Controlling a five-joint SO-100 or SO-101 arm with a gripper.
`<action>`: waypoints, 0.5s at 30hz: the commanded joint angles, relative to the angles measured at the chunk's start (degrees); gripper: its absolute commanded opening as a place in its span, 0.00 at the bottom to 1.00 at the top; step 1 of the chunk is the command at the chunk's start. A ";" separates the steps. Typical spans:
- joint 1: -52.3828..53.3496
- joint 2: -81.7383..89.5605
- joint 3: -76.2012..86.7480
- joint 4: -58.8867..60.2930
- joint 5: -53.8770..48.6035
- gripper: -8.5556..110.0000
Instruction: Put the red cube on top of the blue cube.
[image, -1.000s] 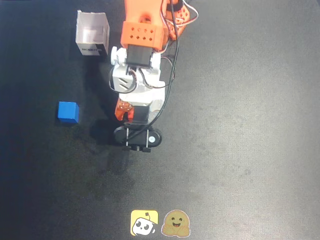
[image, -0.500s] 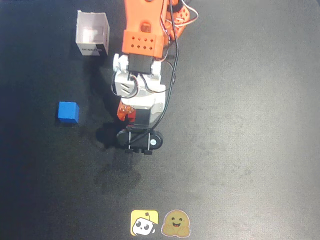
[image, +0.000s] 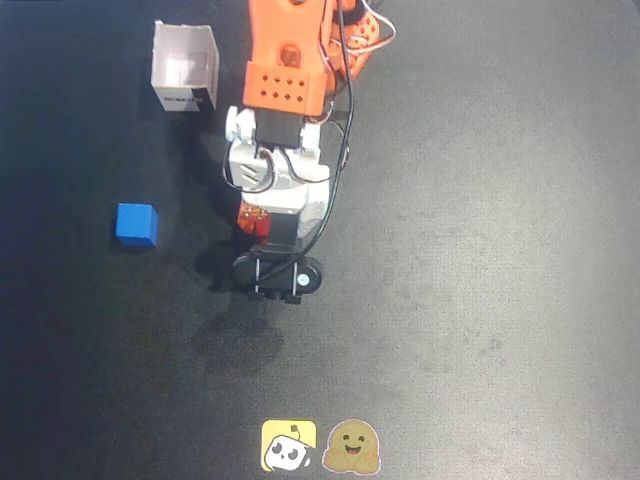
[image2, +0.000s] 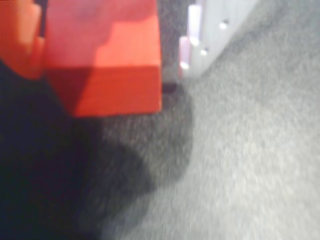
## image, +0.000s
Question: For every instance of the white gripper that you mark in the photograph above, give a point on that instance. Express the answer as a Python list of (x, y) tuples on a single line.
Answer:
[(283, 228)]

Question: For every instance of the blue cube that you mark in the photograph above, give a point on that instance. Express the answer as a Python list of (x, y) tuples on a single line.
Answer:
[(134, 222)]

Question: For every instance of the white open paper box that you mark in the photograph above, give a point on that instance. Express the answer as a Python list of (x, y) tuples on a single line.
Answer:
[(182, 60)]

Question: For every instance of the yellow robot sticker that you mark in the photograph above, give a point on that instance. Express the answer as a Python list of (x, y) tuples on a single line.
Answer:
[(287, 445)]

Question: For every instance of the hugging face sticker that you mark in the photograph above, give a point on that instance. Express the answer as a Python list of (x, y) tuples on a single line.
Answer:
[(351, 446)]

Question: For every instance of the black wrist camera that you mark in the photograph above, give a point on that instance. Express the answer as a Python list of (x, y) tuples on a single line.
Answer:
[(275, 277)]

